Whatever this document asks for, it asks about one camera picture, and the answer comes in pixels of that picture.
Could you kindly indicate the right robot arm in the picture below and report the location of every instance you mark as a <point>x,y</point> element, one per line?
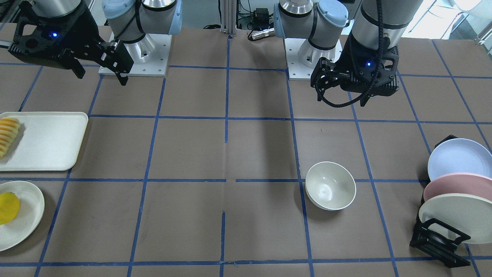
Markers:
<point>131,20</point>

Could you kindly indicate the white rectangular tray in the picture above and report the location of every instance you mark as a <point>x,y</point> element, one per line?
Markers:
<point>47,141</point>

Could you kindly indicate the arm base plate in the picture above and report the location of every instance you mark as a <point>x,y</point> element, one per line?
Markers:
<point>150,56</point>
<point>302,57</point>

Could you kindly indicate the black dish rack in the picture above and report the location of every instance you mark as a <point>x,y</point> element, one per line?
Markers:
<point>439,246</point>

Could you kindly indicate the light blue plate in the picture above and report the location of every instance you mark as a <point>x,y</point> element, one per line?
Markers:
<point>459,155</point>

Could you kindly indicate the aluminium frame post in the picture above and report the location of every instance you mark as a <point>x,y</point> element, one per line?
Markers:
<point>228,16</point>

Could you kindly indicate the yellow lemon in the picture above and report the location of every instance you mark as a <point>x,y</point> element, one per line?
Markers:
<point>9,207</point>

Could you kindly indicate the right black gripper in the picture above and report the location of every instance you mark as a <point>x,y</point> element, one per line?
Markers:
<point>85,35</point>

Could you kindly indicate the cream round plate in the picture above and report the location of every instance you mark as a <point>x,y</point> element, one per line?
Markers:
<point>32,206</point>

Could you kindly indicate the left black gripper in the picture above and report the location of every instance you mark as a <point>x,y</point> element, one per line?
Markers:
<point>350,57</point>

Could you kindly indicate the cream plate in rack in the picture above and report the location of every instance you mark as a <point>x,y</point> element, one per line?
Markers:
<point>469,214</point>

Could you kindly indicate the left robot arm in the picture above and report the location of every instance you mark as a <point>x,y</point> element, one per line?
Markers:
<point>322,23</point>

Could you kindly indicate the sliced yellow bread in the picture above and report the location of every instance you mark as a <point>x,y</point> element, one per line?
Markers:
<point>9,129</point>

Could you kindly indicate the white ceramic bowl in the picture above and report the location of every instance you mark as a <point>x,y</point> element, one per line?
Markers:
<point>330,186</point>

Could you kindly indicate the pink plate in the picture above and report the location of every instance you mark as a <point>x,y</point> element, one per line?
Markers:
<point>459,183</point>

